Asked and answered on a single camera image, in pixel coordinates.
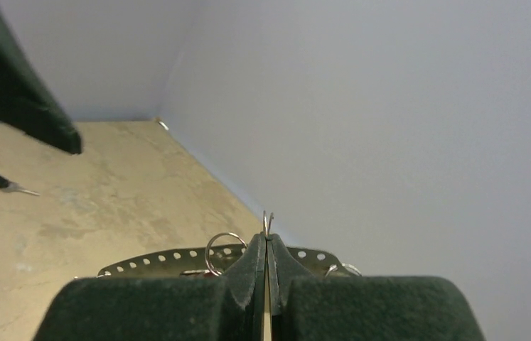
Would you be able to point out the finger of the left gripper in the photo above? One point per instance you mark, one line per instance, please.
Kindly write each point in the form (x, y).
(26, 103)

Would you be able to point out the silver key holder strip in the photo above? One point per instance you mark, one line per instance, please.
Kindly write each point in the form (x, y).
(207, 262)

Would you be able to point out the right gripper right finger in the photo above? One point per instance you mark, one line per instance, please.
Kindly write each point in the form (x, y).
(307, 307)

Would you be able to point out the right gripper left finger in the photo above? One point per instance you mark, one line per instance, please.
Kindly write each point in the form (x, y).
(226, 307)

